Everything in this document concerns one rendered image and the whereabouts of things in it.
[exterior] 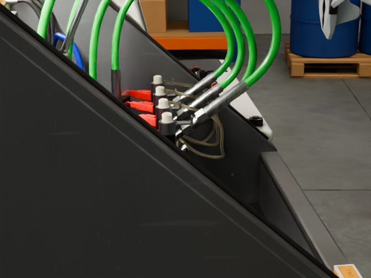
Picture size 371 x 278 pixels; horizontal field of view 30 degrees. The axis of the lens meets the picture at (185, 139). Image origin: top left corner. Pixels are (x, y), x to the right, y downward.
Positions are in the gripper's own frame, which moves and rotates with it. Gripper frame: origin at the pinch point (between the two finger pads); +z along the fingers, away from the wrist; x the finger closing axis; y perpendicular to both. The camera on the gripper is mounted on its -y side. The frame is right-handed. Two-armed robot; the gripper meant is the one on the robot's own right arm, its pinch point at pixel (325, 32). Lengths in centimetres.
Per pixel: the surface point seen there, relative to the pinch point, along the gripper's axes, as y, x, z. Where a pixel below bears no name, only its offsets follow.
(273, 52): -12.2, -13.0, 0.3
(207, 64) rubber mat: -10, 85, 26
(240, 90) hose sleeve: -17.4, -13.2, 6.2
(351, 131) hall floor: 111, 292, 124
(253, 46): -13.8, -4.7, 1.0
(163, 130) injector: -29.8, -13.2, 12.4
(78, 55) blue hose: -44.1, 14.6, 5.8
